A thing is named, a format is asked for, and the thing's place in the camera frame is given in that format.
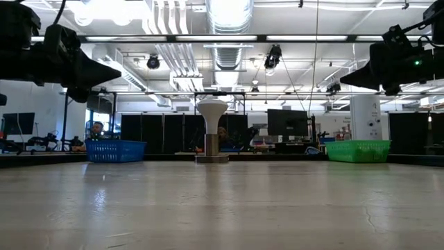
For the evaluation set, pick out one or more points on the silver ventilation duct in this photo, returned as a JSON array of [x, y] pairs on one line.
[[229, 21]]

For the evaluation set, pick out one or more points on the person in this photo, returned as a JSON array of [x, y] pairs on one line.
[[222, 135], [97, 130]]

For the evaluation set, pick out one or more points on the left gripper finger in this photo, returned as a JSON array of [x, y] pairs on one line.
[[92, 79], [93, 66]]

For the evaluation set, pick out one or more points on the black overhead camera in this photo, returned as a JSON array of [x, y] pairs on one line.
[[273, 55]]

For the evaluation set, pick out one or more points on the white globe lamp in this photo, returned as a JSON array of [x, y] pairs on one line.
[[211, 111]]

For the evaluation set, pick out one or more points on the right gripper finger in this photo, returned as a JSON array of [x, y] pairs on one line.
[[364, 73], [367, 84]]

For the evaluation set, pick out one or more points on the black wall monitor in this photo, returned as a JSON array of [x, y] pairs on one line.
[[19, 123]]

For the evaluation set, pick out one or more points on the black overhead crossbar with lights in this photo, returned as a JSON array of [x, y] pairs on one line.
[[262, 38]]

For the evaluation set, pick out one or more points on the white cylindrical pillar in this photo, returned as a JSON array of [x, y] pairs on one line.
[[366, 118]]

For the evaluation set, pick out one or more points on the black partition panels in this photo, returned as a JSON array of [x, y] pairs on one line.
[[409, 132], [156, 133]]

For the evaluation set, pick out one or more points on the pale blue rounded object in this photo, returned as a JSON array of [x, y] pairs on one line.
[[312, 150]]

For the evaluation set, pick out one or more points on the white ceiling pipe bundle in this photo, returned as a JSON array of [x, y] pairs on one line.
[[180, 52]]

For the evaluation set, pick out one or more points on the black ceiling spotlight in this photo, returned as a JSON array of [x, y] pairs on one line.
[[153, 62]]

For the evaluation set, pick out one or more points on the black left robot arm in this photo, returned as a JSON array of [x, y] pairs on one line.
[[17, 27]]

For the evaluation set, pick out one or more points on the blue plastic basket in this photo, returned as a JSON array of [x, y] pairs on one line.
[[116, 151]]

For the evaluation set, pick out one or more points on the black background rig frame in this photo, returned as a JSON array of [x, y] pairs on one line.
[[156, 93]]

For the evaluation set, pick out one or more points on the green plastic basket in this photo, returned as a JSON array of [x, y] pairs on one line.
[[357, 151]]

